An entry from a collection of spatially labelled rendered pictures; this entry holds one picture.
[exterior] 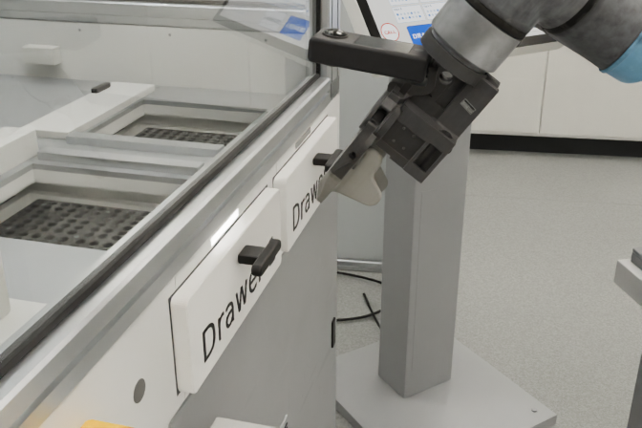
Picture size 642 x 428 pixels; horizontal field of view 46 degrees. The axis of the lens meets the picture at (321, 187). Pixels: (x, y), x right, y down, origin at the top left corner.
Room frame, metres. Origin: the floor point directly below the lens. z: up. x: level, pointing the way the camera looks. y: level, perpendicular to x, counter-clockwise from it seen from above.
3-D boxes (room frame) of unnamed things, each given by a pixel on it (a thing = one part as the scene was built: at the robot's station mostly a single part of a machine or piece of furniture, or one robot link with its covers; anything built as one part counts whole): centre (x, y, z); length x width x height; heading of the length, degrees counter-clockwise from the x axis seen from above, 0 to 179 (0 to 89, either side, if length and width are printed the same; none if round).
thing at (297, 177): (1.06, 0.02, 0.87); 0.29 x 0.02 x 0.11; 165
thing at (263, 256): (0.74, 0.07, 0.91); 0.07 x 0.04 x 0.01; 165
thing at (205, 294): (0.75, 0.10, 0.87); 0.29 x 0.02 x 0.11; 165
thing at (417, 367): (1.63, -0.28, 0.51); 0.50 x 0.45 x 1.02; 31
